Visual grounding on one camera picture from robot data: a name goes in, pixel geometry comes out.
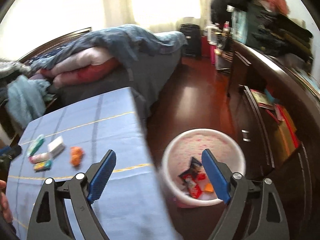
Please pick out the white pink glue stick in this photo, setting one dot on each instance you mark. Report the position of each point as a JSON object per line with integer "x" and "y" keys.
{"x": 38, "y": 158}

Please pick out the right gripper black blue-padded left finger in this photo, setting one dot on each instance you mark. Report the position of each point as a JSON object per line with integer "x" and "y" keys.
{"x": 49, "y": 218}

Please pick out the black suitcase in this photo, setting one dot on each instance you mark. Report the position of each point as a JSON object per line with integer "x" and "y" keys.
{"x": 193, "y": 36}

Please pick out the orange sticky note pad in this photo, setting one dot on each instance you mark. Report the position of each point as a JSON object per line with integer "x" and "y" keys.
{"x": 209, "y": 188}

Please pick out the folded pink red quilt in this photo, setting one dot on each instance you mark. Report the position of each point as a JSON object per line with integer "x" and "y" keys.
{"x": 87, "y": 66}

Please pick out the pile of clothes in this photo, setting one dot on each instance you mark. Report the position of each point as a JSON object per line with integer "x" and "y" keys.
{"x": 24, "y": 98}

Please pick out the grey bed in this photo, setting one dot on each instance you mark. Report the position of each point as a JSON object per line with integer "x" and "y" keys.
{"x": 147, "y": 76}

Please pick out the small white cardboard box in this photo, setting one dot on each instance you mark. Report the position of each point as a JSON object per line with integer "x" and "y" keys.
{"x": 56, "y": 147}

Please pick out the red snack wrapper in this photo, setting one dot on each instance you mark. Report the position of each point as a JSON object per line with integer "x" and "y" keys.
{"x": 192, "y": 183}

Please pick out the hanging dark clothes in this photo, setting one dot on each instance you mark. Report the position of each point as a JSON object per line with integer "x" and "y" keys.
{"x": 264, "y": 25}

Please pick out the orange toy bear figurine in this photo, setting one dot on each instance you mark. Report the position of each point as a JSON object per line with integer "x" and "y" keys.
{"x": 76, "y": 155}

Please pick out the person's left hand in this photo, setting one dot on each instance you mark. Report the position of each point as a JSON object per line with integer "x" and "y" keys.
{"x": 5, "y": 208}

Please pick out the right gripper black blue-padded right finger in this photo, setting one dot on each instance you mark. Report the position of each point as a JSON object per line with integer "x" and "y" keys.
{"x": 253, "y": 208}

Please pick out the white pink-speckled trash bin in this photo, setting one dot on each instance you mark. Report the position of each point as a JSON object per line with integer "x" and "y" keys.
{"x": 179, "y": 152}

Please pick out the dark wooden headboard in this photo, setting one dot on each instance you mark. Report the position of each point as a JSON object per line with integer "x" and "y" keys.
{"x": 54, "y": 43}

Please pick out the blue checked table cloth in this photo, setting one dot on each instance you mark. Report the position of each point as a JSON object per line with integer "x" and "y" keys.
{"x": 131, "y": 205}

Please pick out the blue patterned duvet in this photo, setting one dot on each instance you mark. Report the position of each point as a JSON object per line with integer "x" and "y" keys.
{"x": 124, "y": 42}

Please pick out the teal colourful candy pack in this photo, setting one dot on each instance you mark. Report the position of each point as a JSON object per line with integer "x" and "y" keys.
{"x": 43, "y": 166}

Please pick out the dark blue snack wrapper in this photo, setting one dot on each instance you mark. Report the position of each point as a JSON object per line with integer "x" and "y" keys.
{"x": 193, "y": 170}

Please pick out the dark wooden cabinet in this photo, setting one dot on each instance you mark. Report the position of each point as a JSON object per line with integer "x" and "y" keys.
{"x": 297, "y": 177}

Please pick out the books on shelf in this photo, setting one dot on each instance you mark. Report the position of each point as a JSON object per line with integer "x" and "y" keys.
{"x": 279, "y": 125}

